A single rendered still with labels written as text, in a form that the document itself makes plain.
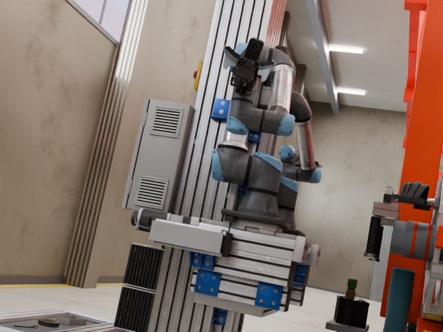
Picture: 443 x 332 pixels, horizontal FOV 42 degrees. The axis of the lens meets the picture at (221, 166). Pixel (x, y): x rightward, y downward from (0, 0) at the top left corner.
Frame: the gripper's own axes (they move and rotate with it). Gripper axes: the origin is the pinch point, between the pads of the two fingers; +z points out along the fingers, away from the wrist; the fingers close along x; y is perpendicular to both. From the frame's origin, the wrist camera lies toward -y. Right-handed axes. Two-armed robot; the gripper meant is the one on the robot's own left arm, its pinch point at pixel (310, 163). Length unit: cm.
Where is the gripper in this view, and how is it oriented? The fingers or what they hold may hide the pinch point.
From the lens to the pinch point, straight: 326.9
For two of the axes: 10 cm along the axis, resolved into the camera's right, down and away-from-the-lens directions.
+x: 8.2, 2.3, -5.2
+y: -3.1, 9.5, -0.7
